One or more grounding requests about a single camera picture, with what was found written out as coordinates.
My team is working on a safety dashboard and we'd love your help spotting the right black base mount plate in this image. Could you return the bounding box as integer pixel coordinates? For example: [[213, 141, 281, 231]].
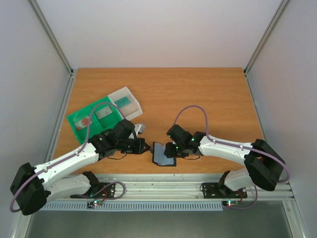
[[199, 182, 248, 199]]

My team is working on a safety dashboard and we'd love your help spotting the teal card in white bin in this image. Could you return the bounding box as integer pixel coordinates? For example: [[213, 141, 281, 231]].
[[115, 96, 131, 108]]

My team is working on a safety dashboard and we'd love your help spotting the purple cable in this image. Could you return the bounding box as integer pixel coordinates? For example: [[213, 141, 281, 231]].
[[9, 103, 126, 214], [173, 105, 290, 184]]

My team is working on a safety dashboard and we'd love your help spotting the grey card in green bin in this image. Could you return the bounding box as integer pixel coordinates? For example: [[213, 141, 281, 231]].
[[95, 106, 112, 119]]

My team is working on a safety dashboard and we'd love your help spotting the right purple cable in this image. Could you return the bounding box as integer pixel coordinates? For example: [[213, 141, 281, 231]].
[[173, 105, 290, 184]]

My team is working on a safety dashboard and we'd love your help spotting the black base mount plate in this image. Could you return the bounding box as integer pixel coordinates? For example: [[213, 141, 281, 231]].
[[199, 182, 248, 199], [70, 182, 115, 199]]

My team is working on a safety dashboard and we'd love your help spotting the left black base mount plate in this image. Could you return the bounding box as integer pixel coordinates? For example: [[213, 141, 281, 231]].
[[70, 182, 115, 199]]

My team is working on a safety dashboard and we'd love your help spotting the green plastic sorting bin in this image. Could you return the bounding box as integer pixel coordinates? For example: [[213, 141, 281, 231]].
[[66, 97, 122, 144]]

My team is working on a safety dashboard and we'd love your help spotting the aluminium frame post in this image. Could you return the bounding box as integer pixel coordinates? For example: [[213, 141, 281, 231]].
[[28, 0, 74, 76], [243, 0, 291, 77]]

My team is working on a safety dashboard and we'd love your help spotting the grey slotted cable duct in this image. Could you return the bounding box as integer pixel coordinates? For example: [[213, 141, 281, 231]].
[[41, 201, 222, 212]]

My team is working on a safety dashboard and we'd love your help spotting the left aluminium frame post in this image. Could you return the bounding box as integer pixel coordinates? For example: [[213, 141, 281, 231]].
[[28, 0, 74, 76]]

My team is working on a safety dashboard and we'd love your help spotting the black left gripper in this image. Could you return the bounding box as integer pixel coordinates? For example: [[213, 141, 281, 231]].
[[117, 138, 151, 155]]

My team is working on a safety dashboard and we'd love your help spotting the black card holder wallet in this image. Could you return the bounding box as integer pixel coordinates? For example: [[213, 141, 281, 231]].
[[152, 142, 176, 167]]

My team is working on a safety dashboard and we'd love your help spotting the right aluminium frame post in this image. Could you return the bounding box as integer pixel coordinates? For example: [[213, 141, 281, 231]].
[[243, 0, 291, 77]]

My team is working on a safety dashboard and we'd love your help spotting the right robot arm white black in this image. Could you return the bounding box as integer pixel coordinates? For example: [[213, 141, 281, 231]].
[[164, 124, 286, 197]]

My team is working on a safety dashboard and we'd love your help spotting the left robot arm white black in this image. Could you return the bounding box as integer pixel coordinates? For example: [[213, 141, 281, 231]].
[[9, 119, 150, 216]]

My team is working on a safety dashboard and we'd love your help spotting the right small circuit board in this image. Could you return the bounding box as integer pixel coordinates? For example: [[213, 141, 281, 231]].
[[222, 200, 241, 207]]

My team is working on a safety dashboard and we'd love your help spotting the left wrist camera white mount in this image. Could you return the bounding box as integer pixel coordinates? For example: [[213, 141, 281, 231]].
[[129, 123, 146, 139]]

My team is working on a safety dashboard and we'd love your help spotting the left small circuit board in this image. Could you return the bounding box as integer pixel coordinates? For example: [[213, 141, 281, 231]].
[[86, 200, 103, 209]]

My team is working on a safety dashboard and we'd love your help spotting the white translucent plastic bin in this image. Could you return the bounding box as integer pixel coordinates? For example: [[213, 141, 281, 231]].
[[108, 86, 143, 120]]

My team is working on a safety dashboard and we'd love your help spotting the small circuit board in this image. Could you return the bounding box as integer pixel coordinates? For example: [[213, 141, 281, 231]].
[[222, 200, 241, 207], [86, 200, 103, 209]]

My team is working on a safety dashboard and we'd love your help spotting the aluminium rail front frame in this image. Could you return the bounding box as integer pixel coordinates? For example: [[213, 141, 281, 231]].
[[22, 173, 295, 203]]

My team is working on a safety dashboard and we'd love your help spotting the red white card in bin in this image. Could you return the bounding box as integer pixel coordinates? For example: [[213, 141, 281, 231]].
[[74, 117, 92, 131]]

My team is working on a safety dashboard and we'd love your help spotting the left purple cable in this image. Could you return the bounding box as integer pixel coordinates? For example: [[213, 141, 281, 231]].
[[9, 103, 126, 214]]

